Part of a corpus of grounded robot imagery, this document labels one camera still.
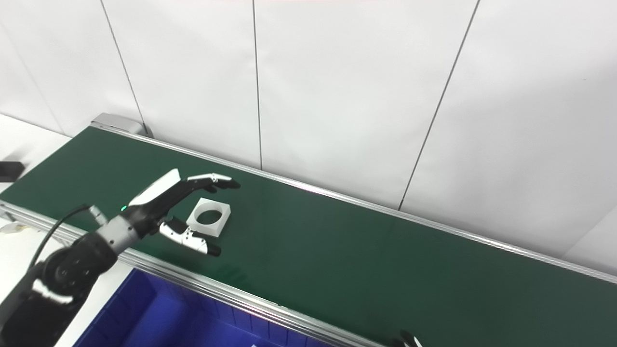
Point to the blue plastic bin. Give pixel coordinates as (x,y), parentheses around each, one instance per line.
(159,318)

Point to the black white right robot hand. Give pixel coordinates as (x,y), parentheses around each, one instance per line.
(407,341)

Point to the small black box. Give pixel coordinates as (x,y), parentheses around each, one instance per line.
(10,171)

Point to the grey conveyor motor housing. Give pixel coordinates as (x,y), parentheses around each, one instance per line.
(118,121)

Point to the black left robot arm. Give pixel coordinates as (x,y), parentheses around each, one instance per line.
(67,270)

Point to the green conveyor belt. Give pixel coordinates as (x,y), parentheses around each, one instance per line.
(217,289)
(361,260)

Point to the white square part round hole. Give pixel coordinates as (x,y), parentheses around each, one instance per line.
(207,229)

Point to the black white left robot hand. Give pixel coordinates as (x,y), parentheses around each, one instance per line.
(154,195)

